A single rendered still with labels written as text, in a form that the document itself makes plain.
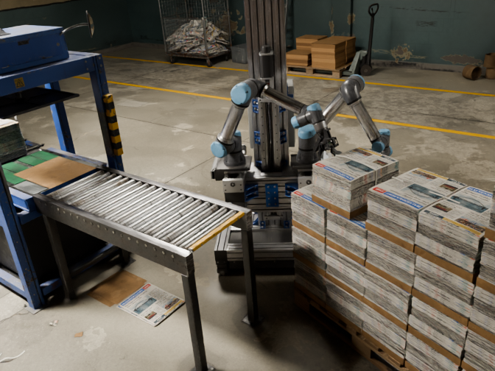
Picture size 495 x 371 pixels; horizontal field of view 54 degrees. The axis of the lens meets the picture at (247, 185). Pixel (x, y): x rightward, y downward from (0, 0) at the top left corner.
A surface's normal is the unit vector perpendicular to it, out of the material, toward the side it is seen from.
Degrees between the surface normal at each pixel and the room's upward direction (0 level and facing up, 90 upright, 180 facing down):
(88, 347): 0
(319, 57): 90
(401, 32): 90
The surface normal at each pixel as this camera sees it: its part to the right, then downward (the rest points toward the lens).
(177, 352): -0.07, -0.90
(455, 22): -0.59, 0.39
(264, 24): -0.07, 0.44
